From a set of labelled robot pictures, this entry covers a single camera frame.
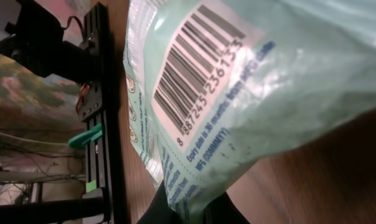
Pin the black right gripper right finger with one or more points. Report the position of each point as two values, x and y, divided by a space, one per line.
222 211

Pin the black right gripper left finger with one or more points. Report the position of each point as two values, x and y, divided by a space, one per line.
159 212

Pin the mint green wipes pack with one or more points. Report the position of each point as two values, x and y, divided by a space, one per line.
214 86

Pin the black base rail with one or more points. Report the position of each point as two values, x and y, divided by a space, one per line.
104 167

